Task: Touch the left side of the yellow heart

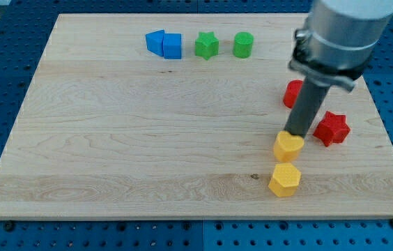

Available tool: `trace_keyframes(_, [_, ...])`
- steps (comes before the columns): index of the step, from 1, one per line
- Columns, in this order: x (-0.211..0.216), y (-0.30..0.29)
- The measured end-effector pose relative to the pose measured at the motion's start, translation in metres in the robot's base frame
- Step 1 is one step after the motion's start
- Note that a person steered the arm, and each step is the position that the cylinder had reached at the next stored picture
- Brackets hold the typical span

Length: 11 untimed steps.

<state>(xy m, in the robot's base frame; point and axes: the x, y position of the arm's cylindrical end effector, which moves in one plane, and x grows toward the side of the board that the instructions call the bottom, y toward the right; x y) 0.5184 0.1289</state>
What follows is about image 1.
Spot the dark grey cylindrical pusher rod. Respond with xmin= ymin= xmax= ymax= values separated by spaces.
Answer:
xmin=284 ymin=77 xmax=331 ymax=137

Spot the blue cube block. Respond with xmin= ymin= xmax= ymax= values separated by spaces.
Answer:
xmin=162 ymin=33 xmax=182 ymax=59

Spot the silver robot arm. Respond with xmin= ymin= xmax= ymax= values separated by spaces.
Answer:
xmin=284 ymin=0 xmax=393 ymax=137

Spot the wooden board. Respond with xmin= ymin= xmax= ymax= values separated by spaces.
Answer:
xmin=0 ymin=14 xmax=393 ymax=221

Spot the green star block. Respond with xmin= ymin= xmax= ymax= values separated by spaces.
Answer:
xmin=194 ymin=31 xmax=219 ymax=60

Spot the blue pentagon block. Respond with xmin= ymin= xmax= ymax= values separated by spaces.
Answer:
xmin=145 ymin=30 xmax=165 ymax=56

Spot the red cylinder block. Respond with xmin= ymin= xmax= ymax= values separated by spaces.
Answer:
xmin=283 ymin=79 xmax=303 ymax=108

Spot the yellow hexagon block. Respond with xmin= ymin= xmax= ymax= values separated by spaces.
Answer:
xmin=268 ymin=162 xmax=301 ymax=197

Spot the yellow heart block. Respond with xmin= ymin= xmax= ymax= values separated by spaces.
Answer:
xmin=273 ymin=130 xmax=305 ymax=162

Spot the red star block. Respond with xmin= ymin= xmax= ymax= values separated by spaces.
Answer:
xmin=313 ymin=111 xmax=350 ymax=146

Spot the green cylinder block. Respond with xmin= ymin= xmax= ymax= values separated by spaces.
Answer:
xmin=233 ymin=31 xmax=254 ymax=59

